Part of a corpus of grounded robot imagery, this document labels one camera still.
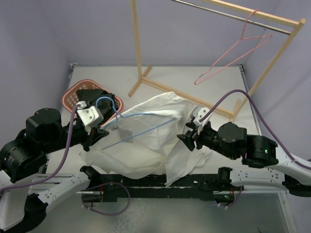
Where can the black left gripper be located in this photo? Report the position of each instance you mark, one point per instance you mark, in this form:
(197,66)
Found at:
(95,134)

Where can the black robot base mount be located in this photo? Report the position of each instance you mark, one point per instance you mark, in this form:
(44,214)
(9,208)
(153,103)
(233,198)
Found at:
(193,186)

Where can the pink plastic laundry basket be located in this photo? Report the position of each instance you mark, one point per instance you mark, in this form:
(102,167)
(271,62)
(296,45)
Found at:
(89,91)

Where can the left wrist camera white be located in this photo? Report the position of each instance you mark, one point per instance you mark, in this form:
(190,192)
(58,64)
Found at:
(89,115)

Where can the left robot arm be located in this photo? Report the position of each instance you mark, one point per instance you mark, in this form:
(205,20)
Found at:
(22,158)

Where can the wooden clothes rack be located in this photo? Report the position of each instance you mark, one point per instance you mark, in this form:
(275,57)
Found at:
(295,25)

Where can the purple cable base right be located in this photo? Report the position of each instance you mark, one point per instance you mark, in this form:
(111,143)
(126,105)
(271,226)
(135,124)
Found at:
(231,199)

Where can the white shirt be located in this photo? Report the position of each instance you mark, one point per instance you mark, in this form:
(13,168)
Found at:
(165,154)

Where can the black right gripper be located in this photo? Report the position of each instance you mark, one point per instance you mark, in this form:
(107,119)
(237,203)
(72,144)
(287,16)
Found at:
(187,138)

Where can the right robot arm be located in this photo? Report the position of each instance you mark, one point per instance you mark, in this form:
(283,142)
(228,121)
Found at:
(277,167)

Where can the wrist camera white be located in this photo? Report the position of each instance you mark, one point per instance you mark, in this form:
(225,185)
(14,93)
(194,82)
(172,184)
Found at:
(89,115)
(197,114)

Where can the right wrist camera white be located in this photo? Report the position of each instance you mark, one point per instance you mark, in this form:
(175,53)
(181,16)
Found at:
(197,114)

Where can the blue hanger hook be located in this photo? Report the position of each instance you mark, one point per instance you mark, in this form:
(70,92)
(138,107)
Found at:
(136,122)

